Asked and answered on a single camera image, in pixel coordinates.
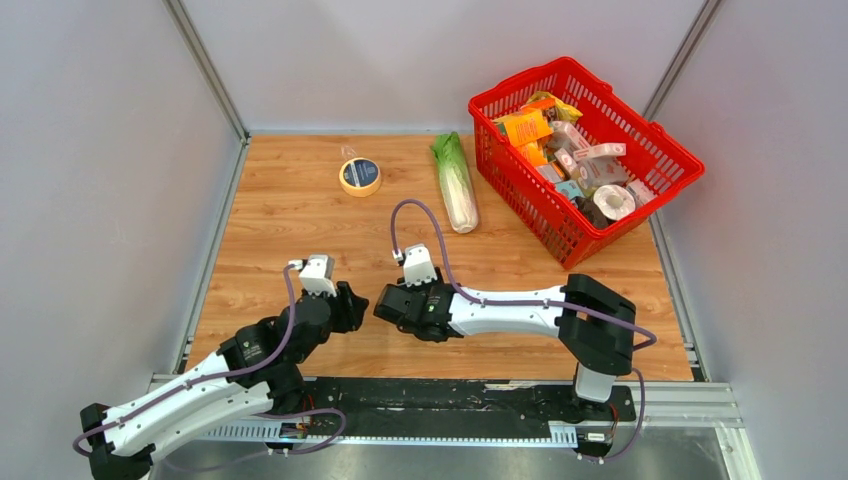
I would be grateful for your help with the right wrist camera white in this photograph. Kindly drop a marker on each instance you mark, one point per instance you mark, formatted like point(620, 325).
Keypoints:
point(417, 265)

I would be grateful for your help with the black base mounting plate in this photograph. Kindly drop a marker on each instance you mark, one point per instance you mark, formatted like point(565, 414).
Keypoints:
point(450, 409)

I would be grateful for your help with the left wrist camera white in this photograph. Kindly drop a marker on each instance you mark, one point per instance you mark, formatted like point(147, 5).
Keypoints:
point(315, 274)

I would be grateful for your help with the aluminium frame rail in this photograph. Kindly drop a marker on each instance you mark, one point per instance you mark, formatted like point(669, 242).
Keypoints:
point(688, 408)

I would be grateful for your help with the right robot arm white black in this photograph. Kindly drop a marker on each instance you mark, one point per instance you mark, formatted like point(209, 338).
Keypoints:
point(595, 323)

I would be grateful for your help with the red plastic shopping basket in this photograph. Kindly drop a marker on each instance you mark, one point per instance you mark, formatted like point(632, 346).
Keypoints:
point(577, 164)

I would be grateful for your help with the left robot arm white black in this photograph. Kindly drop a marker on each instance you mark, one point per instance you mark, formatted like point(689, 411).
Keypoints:
point(254, 372)

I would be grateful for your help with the toilet paper roll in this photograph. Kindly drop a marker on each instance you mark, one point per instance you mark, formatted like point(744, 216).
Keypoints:
point(613, 202)

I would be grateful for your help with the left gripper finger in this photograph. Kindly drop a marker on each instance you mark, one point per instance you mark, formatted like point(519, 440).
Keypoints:
point(353, 317)
point(349, 299)

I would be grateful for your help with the napa cabbage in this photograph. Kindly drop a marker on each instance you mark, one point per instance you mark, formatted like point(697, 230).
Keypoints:
point(455, 182)

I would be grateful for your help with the yellow snack bag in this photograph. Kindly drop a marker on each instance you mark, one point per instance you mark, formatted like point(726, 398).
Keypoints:
point(553, 108)

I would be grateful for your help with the yellow masking tape roll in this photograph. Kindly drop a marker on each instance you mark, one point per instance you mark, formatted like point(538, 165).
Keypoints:
point(360, 177)

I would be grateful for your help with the pink white long box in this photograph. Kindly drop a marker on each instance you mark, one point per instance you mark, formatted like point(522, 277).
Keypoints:
point(611, 149)

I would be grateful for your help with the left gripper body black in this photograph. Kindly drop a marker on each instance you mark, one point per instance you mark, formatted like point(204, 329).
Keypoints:
point(338, 321)

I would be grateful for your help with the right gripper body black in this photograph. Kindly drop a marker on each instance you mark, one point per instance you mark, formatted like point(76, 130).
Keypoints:
point(423, 289)

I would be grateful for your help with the orange snack box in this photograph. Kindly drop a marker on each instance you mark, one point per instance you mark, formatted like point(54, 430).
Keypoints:
point(523, 127)

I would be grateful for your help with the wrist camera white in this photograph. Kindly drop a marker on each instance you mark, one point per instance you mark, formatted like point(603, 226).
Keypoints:
point(315, 274)
point(417, 265)

